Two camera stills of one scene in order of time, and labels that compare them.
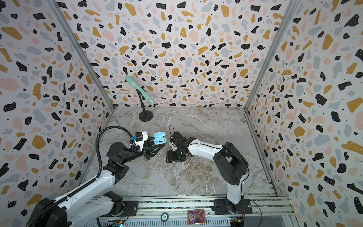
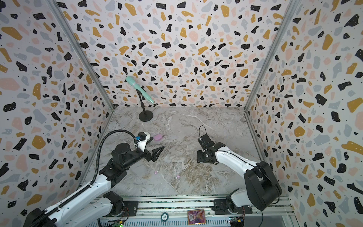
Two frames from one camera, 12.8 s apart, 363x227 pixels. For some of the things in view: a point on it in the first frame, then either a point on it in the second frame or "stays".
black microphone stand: [145, 116] stays
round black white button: [164, 216] stays
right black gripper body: [176, 156] -> [203, 157]
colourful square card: [196, 216] stays
